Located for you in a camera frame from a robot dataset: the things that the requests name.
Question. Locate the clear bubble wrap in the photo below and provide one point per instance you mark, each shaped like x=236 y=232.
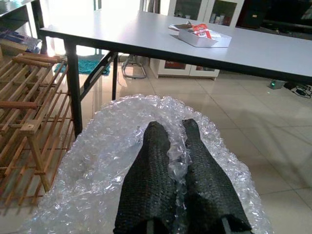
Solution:
x=97 y=158

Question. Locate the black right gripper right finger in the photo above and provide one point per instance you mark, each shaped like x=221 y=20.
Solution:
x=209 y=195

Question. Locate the brown cardboard box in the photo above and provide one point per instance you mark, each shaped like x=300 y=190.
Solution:
x=7 y=50

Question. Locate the red white carton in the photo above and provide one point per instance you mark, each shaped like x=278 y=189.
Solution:
x=202 y=30

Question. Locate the white folding table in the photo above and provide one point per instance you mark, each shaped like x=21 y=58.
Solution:
x=146 y=36

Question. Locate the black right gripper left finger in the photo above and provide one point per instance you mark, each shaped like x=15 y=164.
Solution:
x=148 y=185

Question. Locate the grey device with green light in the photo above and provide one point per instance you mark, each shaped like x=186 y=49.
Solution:
x=275 y=84

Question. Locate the teal floor mat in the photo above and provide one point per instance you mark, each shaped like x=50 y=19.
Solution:
x=85 y=67

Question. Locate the blue white plastic bag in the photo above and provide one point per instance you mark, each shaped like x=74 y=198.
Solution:
x=19 y=40

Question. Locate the metal chair frame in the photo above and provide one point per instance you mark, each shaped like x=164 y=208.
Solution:
x=134 y=70

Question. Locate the white open cardboard box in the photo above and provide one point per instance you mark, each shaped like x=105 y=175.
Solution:
x=195 y=40

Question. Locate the wooden slatted rack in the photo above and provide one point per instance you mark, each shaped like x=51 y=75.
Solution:
x=29 y=104

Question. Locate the white glass door cabinet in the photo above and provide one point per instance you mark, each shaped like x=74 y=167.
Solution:
x=190 y=9

